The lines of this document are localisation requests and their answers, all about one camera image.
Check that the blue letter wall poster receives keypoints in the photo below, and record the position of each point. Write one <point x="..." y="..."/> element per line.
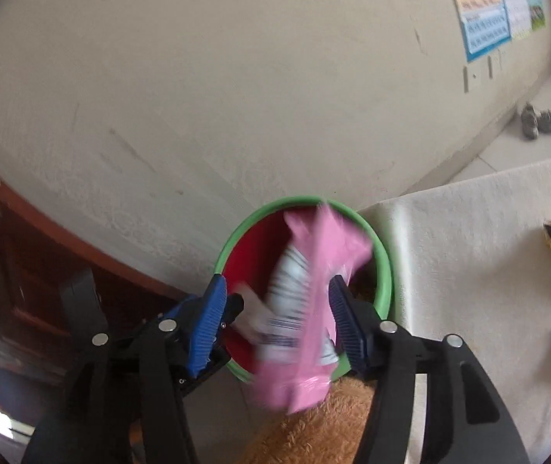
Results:
<point x="481" y="14"/>

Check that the dark red wooden cabinet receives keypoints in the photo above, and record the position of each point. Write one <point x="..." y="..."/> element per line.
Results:
<point x="29" y="275"/>

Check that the red bin with green rim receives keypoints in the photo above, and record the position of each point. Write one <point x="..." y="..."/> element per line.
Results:
<point x="251" y="251"/>

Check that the white wall socket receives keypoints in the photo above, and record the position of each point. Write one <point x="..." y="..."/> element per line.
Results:
<point x="466" y="79"/>
<point x="501" y="59"/>
<point x="490" y="66"/>

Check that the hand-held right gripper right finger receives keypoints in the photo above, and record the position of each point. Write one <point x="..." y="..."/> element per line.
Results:
<point x="348" y="324"/>

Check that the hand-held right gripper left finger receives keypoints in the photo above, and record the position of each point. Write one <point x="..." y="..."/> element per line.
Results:
<point x="208" y="328"/>

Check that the pink snack bag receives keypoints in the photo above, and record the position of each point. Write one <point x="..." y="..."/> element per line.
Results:
<point x="319" y="299"/>

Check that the white table cloth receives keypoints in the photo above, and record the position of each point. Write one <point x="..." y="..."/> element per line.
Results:
<point x="474" y="251"/>

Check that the brown plush toy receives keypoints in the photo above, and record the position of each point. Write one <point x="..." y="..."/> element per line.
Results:
<point x="314" y="435"/>

